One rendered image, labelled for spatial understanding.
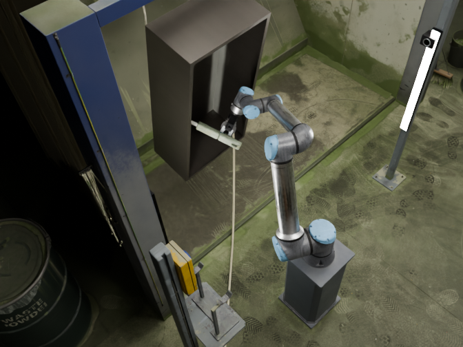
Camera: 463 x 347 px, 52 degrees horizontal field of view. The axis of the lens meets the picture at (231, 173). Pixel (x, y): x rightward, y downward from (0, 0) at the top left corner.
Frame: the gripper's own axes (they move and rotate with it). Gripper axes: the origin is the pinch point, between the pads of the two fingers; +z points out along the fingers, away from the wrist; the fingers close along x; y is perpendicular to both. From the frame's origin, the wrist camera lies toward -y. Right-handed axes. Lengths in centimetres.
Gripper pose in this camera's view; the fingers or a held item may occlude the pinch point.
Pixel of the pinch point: (223, 136)
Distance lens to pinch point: 307.2
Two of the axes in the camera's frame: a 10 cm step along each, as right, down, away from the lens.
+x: -9.0, -4.3, -0.8
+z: -3.9, 7.1, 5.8
